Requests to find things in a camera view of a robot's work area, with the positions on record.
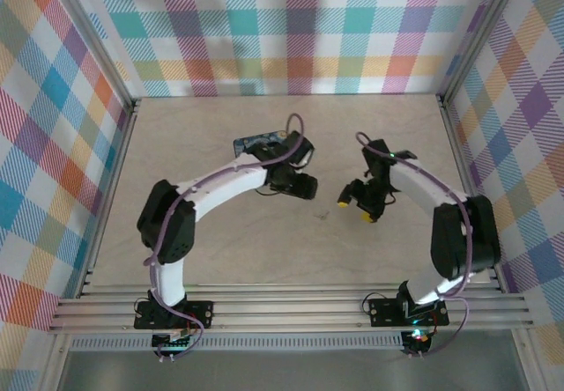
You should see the left aluminium frame post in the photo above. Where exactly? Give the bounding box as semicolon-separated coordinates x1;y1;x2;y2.
41;0;142;119

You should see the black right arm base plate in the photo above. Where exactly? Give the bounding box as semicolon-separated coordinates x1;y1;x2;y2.
368;296;450;328

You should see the narrow aluminium extrusion beam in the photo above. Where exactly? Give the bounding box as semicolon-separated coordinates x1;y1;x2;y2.
77;282;503;299

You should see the left aluminium side rail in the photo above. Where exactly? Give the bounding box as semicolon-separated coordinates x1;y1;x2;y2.
74;98;142;299

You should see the right aluminium side rail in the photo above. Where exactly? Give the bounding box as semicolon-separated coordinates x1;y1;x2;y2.
438;93;506;293

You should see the grey slotted cable duct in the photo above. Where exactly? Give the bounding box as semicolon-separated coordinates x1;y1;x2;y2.
69;331;404;351

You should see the starry night print tin box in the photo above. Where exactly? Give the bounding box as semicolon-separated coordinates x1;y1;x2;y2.
232;129;290;159

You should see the right aluminium frame post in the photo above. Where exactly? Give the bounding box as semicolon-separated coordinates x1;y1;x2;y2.
438;0;530;106

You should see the aluminium frame post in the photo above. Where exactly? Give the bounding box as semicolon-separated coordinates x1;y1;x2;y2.
438;0;530;106
41;0;142;119

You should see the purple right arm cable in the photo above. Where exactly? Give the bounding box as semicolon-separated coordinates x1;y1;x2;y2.
355;131;475;359

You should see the wide aluminium extrusion beam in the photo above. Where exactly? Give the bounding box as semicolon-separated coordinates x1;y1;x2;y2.
48;296;534;334

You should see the aluminium side rail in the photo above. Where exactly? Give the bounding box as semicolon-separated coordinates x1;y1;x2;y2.
74;98;142;299
438;93;506;293

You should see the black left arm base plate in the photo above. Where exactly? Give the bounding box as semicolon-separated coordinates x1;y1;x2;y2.
133;299;216;331

